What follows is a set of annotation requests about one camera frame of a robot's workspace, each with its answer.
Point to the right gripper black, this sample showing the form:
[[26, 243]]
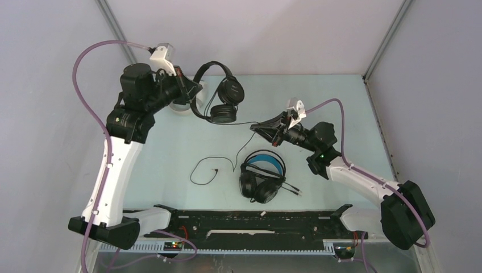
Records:
[[275, 131]]

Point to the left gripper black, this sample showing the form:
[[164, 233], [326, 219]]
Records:
[[186, 88]]

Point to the black and blue gaming headset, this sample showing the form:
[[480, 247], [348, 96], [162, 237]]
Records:
[[263, 173]]

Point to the small black on-ear headphones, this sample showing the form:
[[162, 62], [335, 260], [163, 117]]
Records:
[[229, 91]]

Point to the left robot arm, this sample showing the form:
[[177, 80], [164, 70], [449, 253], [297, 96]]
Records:
[[144, 93]]

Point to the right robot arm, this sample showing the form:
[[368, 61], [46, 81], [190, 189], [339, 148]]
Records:
[[403, 215]]

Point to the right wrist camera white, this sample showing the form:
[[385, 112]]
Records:
[[295, 112]]

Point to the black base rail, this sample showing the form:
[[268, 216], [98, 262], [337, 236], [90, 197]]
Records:
[[253, 231]]

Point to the aluminium frame post right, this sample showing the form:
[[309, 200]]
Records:
[[388, 37]]

